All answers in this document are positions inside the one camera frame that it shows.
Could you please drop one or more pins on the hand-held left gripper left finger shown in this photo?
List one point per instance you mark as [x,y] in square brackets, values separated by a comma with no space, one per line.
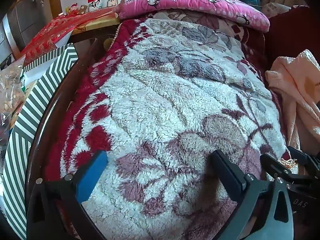
[92,177]

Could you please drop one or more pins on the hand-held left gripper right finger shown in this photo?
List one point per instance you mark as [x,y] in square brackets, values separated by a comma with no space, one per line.
[230,175]

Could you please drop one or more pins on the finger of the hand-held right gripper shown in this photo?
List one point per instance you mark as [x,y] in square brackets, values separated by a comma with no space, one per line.
[306,158]
[273,166]

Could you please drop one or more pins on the striped cardboard box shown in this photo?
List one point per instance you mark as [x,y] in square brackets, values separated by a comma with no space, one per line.
[37,100]

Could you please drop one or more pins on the clear bag of snacks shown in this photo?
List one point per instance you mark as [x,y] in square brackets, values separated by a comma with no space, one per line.
[10,85]

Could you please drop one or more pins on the peach towel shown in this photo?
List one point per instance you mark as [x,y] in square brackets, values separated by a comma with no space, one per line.
[297,87]

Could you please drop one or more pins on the dark wooden chair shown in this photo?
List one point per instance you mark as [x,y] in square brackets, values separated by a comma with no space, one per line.
[62,87]

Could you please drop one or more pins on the floral fleece blanket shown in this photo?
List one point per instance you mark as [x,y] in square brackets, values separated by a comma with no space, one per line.
[162,92]

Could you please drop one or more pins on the maroon cloth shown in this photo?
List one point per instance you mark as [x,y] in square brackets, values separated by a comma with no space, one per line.
[287,35]

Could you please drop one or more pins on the red patterned cloth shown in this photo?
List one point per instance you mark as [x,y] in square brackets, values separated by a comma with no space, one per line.
[55,30]

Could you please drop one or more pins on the wooden table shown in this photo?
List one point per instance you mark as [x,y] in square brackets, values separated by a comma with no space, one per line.
[100,23]

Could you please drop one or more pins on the grey cabinet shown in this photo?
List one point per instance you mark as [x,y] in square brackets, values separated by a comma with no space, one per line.
[27,22]

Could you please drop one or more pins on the brown teddy bear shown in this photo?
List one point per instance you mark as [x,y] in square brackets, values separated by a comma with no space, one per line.
[83,9]

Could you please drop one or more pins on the red plush toy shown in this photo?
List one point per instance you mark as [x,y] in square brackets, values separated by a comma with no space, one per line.
[74,8]

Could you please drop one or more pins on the framed photo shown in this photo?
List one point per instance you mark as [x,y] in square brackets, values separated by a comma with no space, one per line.
[95,5]
[113,2]

